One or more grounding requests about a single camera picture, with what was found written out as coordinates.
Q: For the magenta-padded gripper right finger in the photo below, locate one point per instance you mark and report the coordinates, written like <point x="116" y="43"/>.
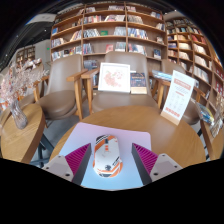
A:
<point x="146" y="159"/>

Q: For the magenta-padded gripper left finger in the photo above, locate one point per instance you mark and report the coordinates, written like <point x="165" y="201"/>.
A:
<point x="76" y="159"/>

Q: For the white orange computer mouse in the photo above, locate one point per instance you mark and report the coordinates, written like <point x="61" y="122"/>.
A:
<point x="107" y="156"/>

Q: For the pink blue gradient mouse pad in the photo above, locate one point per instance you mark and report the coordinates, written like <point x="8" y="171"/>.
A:
<point x="133" y="136"/>

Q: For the round wooden side table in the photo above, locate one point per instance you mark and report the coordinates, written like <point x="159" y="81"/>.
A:
<point x="20" y="143"/>
<point x="213" y="143"/>

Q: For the white orange sign, wooden base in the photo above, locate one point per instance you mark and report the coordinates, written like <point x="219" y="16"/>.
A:
<point x="178" y="96"/>

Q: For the glass vase with dried flowers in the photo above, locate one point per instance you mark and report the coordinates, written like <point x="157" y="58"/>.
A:
<point x="218" y="125"/>
<point x="18" y="116"/>

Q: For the stack of colourful magazines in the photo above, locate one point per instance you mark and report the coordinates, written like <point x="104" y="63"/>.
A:
<point x="206" y="115"/>

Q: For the dark book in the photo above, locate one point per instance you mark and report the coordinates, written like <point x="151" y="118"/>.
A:
<point x="138" y="82"/>

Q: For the stack of light blue books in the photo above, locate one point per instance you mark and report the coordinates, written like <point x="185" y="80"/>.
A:
<point x="161" y="75"/>

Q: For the white framed floral picture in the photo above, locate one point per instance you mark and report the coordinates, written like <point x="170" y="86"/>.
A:
<point x="114" y="77"/>

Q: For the small distant wooden bookshelf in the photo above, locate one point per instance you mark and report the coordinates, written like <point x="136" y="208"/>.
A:
<point x="26" y="55"/>

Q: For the tall wooden bookshelf with books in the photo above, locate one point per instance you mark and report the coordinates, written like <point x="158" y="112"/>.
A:
<point x="196" y="50"/>

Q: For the wide wooden bookshelf with books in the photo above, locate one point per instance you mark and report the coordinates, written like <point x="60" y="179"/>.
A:
<point x="110" y="33"/>

